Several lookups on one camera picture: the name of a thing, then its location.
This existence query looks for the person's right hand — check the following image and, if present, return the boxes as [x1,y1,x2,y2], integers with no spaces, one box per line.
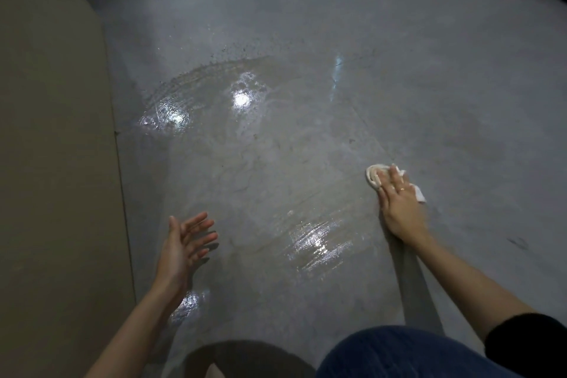
[376,164,429,246]

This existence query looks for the person's left hand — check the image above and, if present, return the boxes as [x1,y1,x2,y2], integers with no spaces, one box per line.
[153,212,219,303]

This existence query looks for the white cleaning cloth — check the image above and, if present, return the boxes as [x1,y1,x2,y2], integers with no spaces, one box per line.
[365,164,427,204]

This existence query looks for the person's right forearm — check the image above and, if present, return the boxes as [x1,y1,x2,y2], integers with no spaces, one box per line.
[402,232,539,340]

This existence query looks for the person's left forearm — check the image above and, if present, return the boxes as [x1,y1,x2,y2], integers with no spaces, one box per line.
[84,281,187,378]

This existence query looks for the blue jeans leg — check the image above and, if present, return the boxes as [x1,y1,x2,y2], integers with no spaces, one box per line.
[315,325,523,378]

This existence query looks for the black sleeve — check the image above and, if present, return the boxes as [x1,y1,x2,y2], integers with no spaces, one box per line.
[484,312,567,378]

